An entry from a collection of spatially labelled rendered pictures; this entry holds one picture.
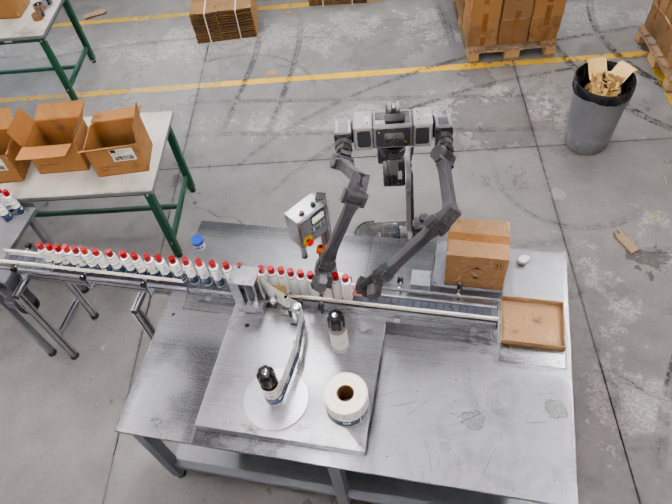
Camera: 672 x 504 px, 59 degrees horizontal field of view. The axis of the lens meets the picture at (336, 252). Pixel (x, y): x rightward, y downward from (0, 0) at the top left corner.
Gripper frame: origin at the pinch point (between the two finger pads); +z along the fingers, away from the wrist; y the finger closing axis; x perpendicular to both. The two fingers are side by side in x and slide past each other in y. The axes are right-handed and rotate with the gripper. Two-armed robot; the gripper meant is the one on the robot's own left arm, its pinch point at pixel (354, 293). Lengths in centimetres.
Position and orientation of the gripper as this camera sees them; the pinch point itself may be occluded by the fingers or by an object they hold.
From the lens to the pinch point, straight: 305.9
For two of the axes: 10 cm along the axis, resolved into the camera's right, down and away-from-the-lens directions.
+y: -1.7, 7.8, -6.0
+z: -5.4, 4.4, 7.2
